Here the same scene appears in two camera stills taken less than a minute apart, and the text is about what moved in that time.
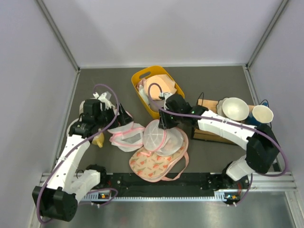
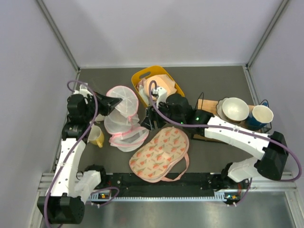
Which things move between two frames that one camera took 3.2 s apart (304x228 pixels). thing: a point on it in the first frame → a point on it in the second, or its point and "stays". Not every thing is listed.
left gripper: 124,118 → 108,103
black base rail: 189,185 stays
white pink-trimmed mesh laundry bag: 166,142 → 124,117
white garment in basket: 142,92 stays
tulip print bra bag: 149,166 stays
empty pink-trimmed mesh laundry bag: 127,137 stays
